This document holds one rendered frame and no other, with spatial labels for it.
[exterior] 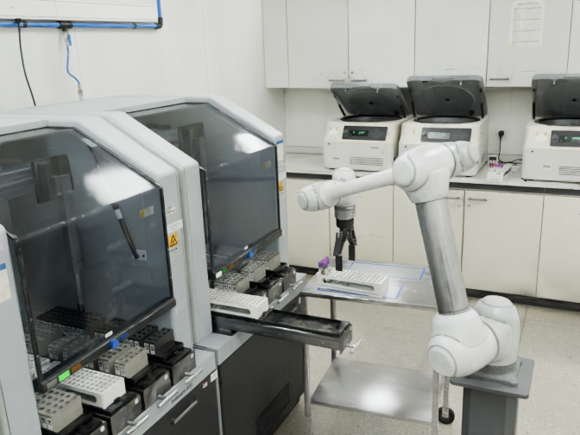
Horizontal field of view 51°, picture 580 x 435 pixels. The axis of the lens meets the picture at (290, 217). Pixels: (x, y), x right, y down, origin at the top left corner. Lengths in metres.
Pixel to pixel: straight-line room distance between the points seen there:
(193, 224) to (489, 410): 1.24
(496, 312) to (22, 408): 1.47
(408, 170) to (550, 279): 2.73
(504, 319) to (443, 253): 0.33
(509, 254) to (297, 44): 2.26
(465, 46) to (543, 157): 0.96
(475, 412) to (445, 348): 0.40
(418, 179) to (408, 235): 2.67
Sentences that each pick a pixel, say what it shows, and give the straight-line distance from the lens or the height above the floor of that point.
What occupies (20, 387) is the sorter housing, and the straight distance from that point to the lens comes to 1.79.
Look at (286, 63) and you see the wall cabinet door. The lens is 5.00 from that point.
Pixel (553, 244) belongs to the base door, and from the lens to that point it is 4.43.
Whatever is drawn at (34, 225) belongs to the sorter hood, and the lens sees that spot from 1.72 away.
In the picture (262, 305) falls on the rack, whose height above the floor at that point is 0.85.
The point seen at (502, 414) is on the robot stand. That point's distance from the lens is 2.31.
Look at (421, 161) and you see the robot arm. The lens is 1.92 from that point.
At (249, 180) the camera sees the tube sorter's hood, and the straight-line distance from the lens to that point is 2.58.
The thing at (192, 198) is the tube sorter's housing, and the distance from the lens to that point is 2.25.
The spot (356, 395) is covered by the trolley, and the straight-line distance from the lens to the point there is 2.91.
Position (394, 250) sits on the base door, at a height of 0.31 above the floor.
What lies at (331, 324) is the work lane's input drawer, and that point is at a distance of 2.36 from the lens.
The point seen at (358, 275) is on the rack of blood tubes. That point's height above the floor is 0.88.
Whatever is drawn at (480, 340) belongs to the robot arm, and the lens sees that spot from 2.06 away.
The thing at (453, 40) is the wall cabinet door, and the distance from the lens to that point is 4.59.
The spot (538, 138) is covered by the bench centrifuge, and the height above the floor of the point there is 1.19.
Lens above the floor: 1.85
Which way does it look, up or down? 16 degrees down
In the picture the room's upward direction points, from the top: 2 degrees counter-clockwise
